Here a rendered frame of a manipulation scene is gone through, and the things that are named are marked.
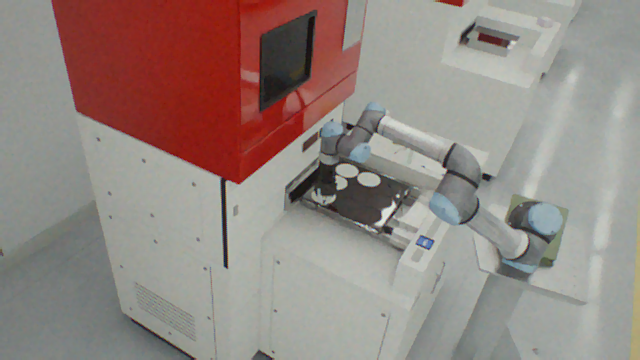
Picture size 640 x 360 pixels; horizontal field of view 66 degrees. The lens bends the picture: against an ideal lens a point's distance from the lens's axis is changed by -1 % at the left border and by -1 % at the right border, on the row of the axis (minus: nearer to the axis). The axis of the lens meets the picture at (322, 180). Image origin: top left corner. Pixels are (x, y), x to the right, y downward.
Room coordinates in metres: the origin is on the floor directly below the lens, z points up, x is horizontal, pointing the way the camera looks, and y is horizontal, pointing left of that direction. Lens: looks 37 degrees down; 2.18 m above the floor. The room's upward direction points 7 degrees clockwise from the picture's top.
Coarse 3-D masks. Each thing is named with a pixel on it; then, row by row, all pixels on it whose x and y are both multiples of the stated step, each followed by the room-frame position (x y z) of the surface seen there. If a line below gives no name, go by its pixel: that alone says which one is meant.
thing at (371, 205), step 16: (336, 192) 1.65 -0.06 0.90; (352, 192) 1.66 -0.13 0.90; (368, 192) 1.67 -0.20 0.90; (384, 192) 1.68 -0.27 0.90; (400, 192) 1.70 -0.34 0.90; (336, 208) 1.54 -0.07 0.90; (352, 208) 1.55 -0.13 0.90; (368, 208) 1.56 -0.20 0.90; (384, 208) 1.58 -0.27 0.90; (368, 224) 1.47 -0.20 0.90
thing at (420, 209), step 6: (420, 198) 1.70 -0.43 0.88; (426, 198) 1.70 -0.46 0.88; (414, 204) 1.65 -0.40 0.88; (420, 204) 1.65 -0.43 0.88; (426, 204) 1.66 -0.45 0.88; (414, 210) 1.61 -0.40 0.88; (420, 210) 1.61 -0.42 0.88; (426, 210) 1.62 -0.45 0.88; (408, 216) 1.57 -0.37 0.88; (414, 216) 1.57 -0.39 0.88; (420, 216) 1.58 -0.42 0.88; (420, 222) 1.54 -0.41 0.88; (402, 228) 1.49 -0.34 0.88; (414, 234) 1.46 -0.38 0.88; (390, 240) 1.42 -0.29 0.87; (396, 240) 1.41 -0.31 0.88; (396, 246) 1.41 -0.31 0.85; (402, 246) 1.40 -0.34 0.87
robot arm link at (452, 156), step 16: (368, 112) 1.58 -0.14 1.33; (384, 112) 1.59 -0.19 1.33; (368, 128) 1.53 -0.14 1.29; (384, 128) 1.52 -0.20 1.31; (400, 128) 1.50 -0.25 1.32; (400, 144) 1.48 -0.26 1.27; (416, 144) 1.45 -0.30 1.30; (432, 144) 1.43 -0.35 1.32; (448, 144) 1.43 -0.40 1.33; (448, 160) 1.37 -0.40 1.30; (464, 160) 1.35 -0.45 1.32; (480, 176) 1.33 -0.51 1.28
